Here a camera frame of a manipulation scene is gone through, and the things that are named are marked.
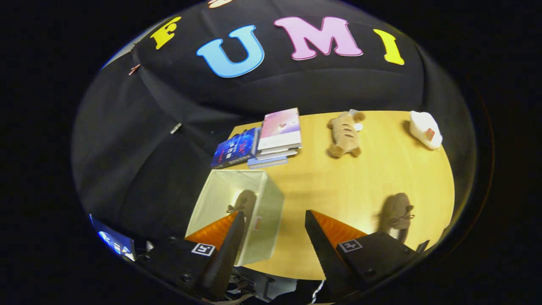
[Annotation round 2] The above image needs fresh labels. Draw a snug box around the white plush pouch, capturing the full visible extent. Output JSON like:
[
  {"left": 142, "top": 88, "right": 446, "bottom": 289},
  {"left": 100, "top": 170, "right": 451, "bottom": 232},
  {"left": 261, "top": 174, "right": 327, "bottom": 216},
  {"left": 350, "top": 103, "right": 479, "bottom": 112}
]
[{"left": 409, "top": 111, "right": 443, "bottom": 150}]

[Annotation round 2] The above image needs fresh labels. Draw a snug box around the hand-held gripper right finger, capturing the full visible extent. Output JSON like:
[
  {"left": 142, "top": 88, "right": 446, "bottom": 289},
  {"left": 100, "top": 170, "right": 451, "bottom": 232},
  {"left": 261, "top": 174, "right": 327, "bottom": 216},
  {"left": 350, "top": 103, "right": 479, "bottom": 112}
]
[{"left": 305, "top": 210, "right": 429, "bottom": 297}]

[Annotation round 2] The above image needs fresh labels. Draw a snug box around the lit blue screen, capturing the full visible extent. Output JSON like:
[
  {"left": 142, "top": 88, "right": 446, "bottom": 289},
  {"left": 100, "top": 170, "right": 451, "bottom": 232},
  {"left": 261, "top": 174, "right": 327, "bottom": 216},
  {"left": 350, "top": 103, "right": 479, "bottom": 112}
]
[{"left": 89, "top": 214, "right": 136, "bottom": 261}]

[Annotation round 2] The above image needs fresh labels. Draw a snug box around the green fabric storage box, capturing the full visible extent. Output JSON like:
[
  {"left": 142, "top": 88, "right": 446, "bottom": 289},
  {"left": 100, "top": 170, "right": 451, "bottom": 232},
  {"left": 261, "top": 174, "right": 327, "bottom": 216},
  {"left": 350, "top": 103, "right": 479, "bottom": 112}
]
[{"left": 185, "top": 169, "right": 285, "bottom": 266}]

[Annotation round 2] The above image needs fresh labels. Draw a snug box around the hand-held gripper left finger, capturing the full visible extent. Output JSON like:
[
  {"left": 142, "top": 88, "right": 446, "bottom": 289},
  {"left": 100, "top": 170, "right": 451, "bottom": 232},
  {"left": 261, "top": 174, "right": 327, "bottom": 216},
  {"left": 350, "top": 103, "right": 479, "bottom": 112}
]
[{"left": 135, "top": 211, "right": 246, "bottom": 301}]

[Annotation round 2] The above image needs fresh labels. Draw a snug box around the white cover book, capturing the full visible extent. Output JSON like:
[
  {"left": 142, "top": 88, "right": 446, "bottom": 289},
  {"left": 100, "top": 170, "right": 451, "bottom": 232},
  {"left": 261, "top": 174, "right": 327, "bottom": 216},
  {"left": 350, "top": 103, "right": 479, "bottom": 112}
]
[{"left": 256, "top": 145, "right": 299, "bottom": 160}]

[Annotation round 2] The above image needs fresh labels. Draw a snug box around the tan striped plush toy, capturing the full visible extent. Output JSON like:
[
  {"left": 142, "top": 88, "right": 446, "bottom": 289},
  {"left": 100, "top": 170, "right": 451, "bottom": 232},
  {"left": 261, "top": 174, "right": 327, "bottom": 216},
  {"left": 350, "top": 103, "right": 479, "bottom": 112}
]
[{"left": 327, "top": 110, "right": 366, "bottom": 158}]

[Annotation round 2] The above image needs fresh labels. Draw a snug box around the pale blue cover book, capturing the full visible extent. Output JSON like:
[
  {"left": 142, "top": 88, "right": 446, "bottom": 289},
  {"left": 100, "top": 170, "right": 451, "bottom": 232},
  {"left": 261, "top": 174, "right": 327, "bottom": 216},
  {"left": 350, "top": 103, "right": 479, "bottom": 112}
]
[{"left": 248, "top": 155, "right": 288, "bottom": 169}]

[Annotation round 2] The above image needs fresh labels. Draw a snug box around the brown fuzzy shoe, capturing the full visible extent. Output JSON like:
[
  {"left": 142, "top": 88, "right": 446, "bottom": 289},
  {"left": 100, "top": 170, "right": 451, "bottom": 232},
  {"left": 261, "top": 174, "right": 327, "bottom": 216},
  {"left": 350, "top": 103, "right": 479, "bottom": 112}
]
[
  {"left": 378, "top": 193, "right": 415, "bottom": 244},
  {"left": 227, "top": 189, "right": 257, "bottom": 221}
]

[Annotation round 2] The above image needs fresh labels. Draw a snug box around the dark blue book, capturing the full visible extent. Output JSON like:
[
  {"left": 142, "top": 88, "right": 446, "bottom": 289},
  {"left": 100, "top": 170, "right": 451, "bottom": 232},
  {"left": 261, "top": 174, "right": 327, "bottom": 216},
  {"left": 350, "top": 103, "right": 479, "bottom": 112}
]
[{"left": 210, "top": 127, "right": 260, "bottom": 169}]

